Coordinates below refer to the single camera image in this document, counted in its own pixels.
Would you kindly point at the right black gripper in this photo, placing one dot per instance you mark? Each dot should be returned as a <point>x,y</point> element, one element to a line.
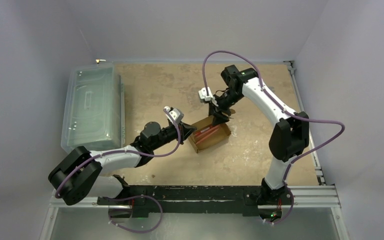
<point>217,110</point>

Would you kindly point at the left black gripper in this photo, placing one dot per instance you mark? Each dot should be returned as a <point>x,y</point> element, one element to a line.
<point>184,131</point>

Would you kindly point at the brown cardboard box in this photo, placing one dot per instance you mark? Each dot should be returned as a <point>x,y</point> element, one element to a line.
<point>221,136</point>

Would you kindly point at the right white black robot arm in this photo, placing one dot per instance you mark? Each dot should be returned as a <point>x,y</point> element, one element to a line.
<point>290,134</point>

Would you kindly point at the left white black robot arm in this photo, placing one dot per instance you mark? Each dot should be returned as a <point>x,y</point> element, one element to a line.
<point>78,173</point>

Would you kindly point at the clear plastic storage bin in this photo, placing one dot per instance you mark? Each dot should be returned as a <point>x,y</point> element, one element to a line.
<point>94,114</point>

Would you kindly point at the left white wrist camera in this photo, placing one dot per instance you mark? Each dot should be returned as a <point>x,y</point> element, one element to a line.
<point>174,115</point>

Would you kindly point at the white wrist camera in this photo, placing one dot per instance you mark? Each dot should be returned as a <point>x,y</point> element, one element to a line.
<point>206,96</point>
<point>174,115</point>

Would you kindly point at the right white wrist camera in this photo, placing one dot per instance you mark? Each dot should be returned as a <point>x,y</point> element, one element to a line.
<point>206,96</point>

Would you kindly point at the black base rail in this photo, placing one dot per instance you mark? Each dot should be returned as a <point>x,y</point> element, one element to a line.
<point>247,200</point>

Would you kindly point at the aluminium frame rail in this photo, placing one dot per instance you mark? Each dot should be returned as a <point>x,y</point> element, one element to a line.
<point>314,214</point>

